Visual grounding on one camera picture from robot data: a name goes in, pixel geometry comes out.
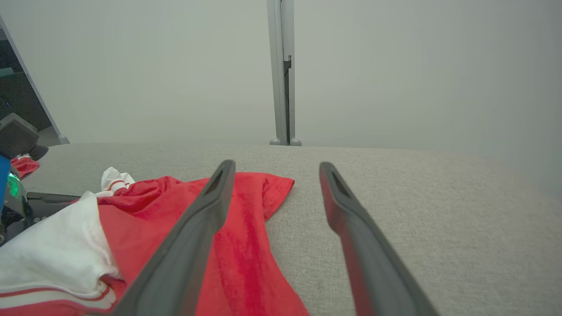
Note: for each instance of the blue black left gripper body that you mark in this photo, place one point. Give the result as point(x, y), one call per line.
point(12, 199)

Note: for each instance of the red printed shirt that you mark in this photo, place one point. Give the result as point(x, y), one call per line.
point(25, 166)

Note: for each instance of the red shirt with white sleeves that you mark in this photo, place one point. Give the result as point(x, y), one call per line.
point(246, 263)

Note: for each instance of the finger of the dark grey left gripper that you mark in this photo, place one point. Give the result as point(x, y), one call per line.
point(41, 213)
point(52, 198)

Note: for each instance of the grey metal partition post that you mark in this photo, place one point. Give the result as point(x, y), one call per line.
point(39, 101)
point(281, 87)

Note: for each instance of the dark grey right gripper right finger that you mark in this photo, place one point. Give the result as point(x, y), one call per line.
point(377, 281)

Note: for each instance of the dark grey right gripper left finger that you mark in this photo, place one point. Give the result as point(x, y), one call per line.
point(175, 272)

